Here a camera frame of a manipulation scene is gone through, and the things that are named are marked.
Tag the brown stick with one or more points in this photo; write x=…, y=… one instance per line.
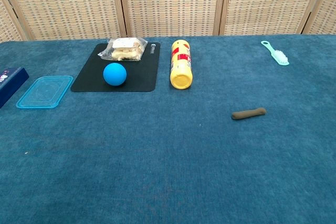
x=248, y=114

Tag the yellow cylindrical can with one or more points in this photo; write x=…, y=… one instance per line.
x=181, y=66

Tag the black mouse pad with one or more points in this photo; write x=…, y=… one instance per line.
x=136, y=77

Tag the blue rubber ball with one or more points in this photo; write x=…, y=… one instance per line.
x=114, y=74

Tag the clear bag of snacks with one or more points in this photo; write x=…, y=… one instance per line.
x=124, y=49

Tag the woven folding screen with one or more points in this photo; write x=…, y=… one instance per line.
x=168, y=3

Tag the mint green brush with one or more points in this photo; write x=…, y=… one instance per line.
x=278, y=55

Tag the clear blue plastic lid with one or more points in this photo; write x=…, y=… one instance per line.
x=44, y=92

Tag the dark blue cardboard box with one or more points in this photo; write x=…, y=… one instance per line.
x=10, y=82

